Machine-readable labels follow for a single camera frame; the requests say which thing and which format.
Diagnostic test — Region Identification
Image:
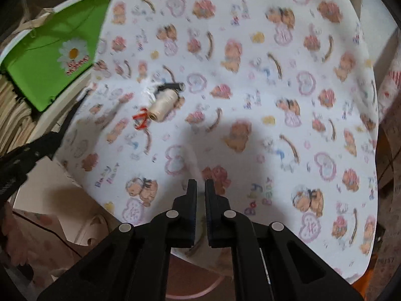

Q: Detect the bear print tablecloth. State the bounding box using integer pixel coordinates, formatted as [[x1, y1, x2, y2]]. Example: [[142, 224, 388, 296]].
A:
[[55, 0, 381, 284]]

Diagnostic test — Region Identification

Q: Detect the red orange band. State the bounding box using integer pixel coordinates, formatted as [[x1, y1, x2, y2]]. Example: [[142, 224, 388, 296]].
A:
[[133, 108, 150, 130]]

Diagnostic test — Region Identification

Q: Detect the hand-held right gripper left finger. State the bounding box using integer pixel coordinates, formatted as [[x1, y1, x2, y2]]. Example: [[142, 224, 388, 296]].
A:
[[37, 179, 198, 301]]

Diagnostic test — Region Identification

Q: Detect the small black cylinder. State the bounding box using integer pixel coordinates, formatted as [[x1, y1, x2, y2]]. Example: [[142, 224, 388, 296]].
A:
[[157, 82, 185, 93]]

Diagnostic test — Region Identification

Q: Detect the pink plastic basket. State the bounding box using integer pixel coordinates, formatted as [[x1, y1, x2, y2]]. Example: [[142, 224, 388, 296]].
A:
[[164, 255, 234, 300]]

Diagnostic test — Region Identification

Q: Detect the cream thread spool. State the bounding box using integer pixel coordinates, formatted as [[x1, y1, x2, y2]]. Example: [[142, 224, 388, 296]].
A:
[[148, 89, 178, 122]]

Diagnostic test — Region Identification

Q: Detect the black cable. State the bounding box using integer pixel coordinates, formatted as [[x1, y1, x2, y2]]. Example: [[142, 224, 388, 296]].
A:
[[13, 210, 85, 258]]

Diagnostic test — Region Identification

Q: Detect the stack of beige bags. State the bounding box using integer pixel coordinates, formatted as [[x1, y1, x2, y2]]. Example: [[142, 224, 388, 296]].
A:
[[0, 75, 68, 157]]

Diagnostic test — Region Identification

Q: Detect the beige tote bag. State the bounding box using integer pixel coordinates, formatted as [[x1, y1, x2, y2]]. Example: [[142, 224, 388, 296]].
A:
[[16, 6, 60, 33]]

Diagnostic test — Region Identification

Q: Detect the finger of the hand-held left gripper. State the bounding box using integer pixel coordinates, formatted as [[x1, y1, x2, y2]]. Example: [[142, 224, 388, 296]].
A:
[[28, 88, 91, 159]]

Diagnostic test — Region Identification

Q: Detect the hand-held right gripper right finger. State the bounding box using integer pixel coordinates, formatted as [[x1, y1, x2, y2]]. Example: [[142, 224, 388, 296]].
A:
[[205, 179, 364, 301]]

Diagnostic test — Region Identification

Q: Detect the strawberry print cloth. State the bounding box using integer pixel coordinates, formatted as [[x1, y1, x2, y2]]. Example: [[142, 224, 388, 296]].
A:
[[374, 66, 401, 301]]

